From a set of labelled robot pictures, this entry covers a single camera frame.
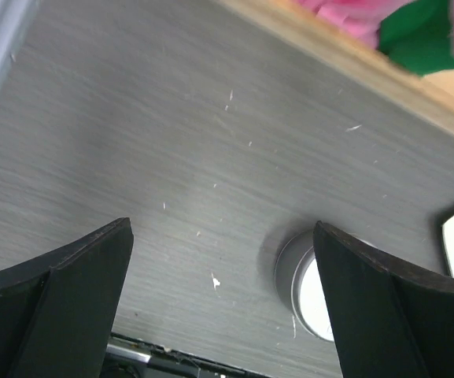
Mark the large round steel tin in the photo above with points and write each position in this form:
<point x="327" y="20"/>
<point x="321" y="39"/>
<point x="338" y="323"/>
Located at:
<point x="290" y="267"/>

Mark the round steel lid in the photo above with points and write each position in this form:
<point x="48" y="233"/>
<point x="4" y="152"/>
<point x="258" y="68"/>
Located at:
<point x="307" y="296"/>

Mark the green shirt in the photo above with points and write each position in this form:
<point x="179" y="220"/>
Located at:
<point x="419" y="36"/>

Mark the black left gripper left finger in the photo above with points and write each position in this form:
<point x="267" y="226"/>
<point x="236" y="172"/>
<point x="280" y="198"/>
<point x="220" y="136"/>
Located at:
<point x="57" y="310"/>

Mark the pink shirt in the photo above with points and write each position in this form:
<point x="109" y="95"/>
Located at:
<point x="376" y="21"/>

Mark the wooden clothes rack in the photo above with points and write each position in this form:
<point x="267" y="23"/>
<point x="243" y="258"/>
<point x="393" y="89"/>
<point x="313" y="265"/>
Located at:
<point x="429" y="97"/>

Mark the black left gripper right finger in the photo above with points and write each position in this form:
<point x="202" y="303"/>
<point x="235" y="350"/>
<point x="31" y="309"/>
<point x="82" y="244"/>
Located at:
<point x="389" y="317"/>

